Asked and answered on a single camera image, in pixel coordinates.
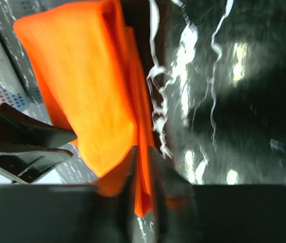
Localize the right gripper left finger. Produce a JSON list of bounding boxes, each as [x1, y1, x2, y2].
[[0, 146, 138, 242]]

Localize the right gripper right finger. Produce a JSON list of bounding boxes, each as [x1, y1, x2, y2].
[[148, 147, 286, 242]]

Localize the orange t shirt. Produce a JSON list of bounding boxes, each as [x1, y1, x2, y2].
[[13, 1, 154, 217]]

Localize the white plastic basket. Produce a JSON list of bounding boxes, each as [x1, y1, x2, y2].
[[0, 0, 45, 114]]

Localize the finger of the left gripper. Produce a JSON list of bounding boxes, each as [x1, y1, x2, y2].
[[0, 103, 77, 147], [0, 148, 73, 184]]

